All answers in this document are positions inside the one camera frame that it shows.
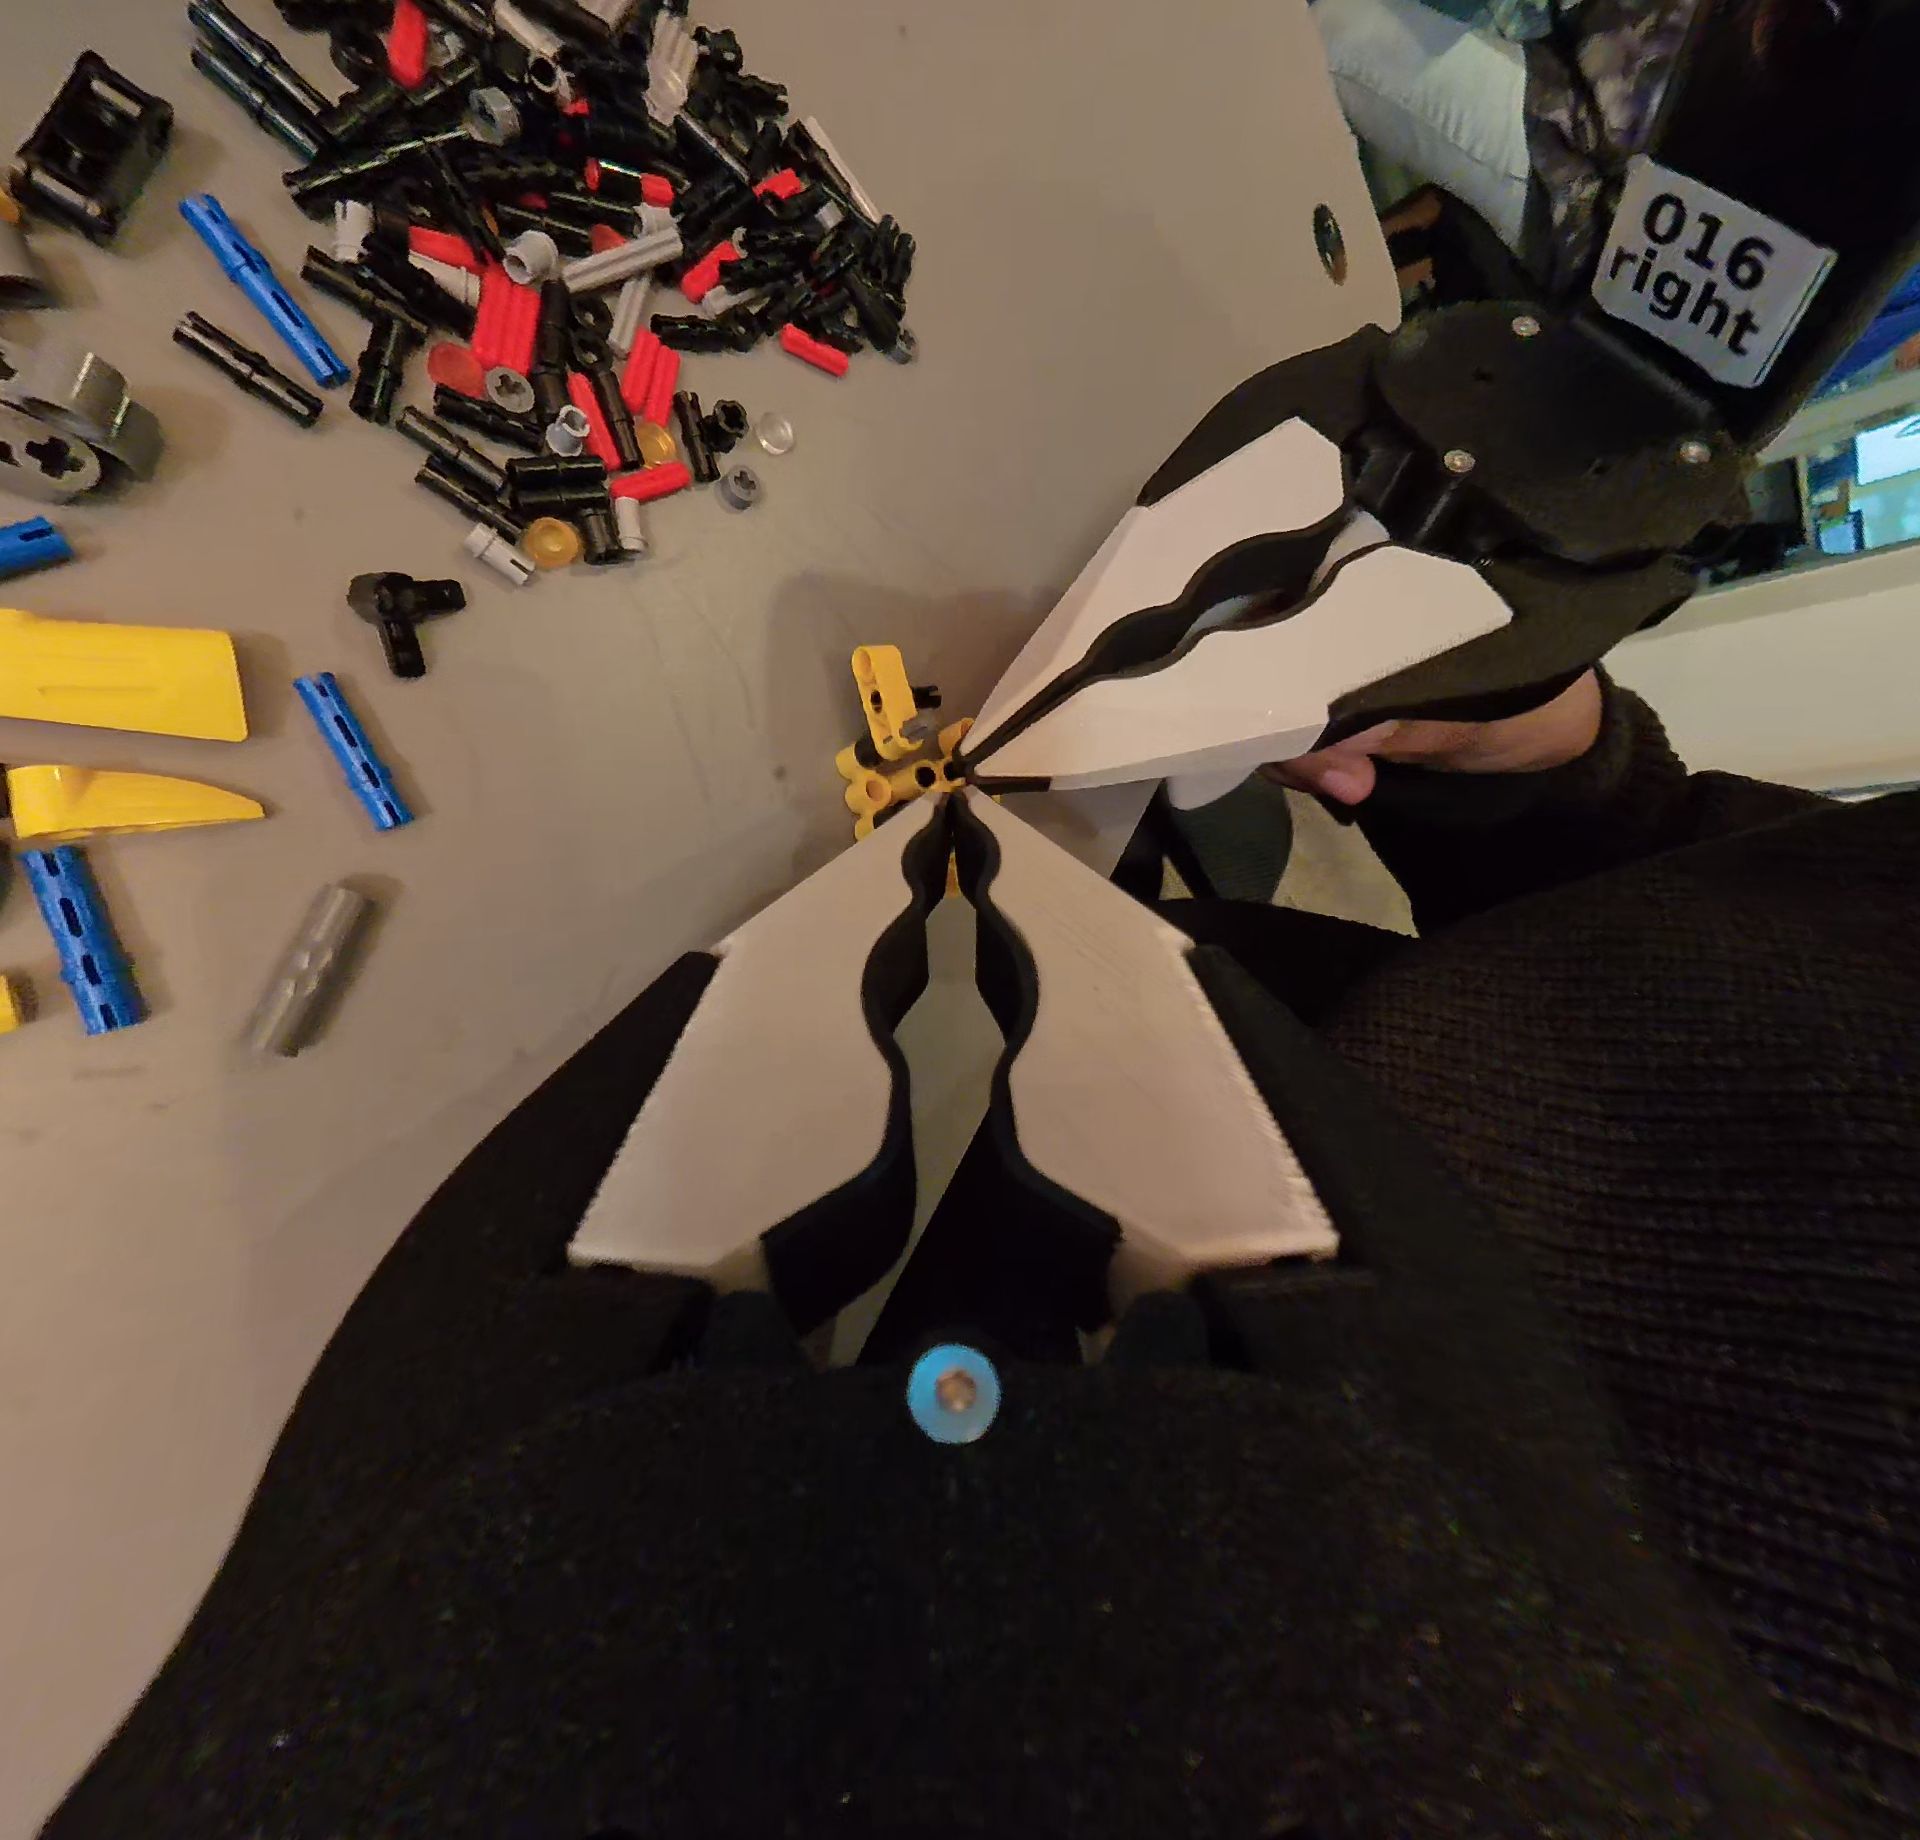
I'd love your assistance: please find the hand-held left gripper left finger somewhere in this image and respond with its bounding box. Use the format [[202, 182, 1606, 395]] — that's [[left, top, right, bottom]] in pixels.
[[568, 794, 961, 1335]]

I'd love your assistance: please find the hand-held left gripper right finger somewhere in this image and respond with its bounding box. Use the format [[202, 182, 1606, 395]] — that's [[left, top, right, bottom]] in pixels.
[[954, 794, 1340, 1335]]

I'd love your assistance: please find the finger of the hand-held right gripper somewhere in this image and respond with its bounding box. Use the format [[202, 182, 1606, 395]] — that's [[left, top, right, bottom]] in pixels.
[[965, 542, 1517, 799], [973, 417, 1355, 744]]

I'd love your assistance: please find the person's right forearm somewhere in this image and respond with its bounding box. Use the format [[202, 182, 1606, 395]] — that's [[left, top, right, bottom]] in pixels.
[[1351, 670, 1920, 943]]

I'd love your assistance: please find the person's right hand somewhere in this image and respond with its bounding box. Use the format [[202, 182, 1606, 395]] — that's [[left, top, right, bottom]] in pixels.
[[1264, 666, 1610, 810]]

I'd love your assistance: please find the dark grey tube connector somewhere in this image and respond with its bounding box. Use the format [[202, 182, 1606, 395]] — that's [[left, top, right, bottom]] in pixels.
[[244, 882, 375, 1059]]

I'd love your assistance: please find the blue connector pin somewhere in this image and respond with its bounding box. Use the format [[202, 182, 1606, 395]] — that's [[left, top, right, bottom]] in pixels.
[[291, 670, 418, 832], [178, 192, 352, 389]]

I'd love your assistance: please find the black T-shaped connector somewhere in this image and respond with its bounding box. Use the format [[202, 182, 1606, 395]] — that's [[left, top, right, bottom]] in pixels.
[[347, 569, 469, 678]]

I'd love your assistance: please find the pile of black red pins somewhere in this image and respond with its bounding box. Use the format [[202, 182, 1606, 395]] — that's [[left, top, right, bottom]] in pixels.
[[180, 0, 924, 583]]

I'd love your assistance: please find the pile of yellow grey building pieces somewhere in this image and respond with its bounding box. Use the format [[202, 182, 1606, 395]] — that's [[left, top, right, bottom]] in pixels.
[[0, 213, 273, 1038]]

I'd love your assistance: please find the black connector pin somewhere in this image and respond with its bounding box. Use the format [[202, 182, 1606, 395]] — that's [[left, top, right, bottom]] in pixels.
[[169, 311, 323, 428]]

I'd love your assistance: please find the black block connector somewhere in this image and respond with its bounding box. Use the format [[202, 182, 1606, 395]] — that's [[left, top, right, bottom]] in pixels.
[[6, 52, 173, 245]]

